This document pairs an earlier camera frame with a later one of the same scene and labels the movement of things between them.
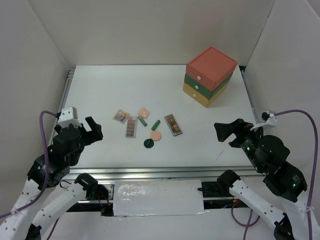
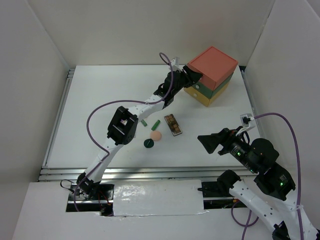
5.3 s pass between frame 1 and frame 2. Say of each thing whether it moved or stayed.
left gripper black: moved
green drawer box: stayed
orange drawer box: stayed
